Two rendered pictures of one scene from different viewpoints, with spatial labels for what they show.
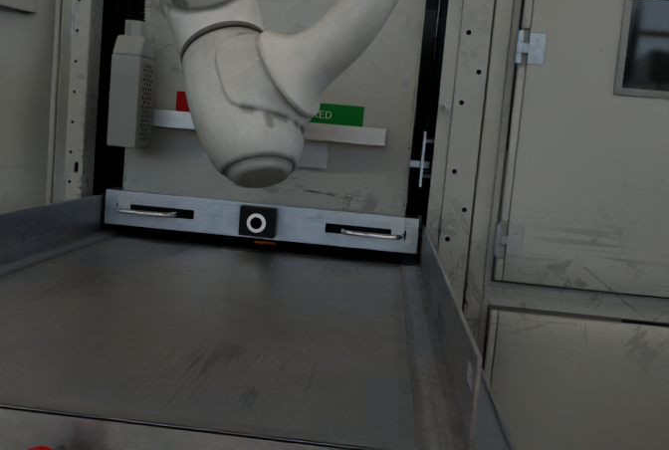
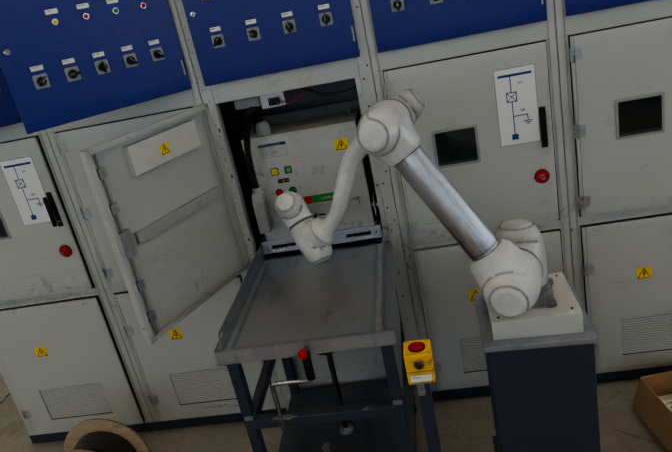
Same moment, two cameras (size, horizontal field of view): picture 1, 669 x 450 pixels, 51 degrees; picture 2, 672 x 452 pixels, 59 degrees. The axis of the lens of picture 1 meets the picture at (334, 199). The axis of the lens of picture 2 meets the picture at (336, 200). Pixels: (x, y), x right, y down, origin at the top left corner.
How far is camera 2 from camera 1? 1.50 m
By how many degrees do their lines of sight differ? 15
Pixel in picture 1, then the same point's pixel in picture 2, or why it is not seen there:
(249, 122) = (316, 251)
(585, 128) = not seen: hidden behind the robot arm
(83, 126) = (246, 225)
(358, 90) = not seen: hidden behind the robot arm
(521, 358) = (428, 265)
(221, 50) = (302, 231)
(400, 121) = (363, 191)
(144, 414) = (318, 337)
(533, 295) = (427, 242)
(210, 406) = (330, 331)
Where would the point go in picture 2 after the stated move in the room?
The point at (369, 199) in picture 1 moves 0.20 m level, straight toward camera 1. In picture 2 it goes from (359, 221) to (358, 240)
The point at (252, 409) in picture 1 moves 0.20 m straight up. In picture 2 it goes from (339, 329) to (327, 277)
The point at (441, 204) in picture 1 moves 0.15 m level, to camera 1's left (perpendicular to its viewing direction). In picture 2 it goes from (385, 219) to (351, 226)
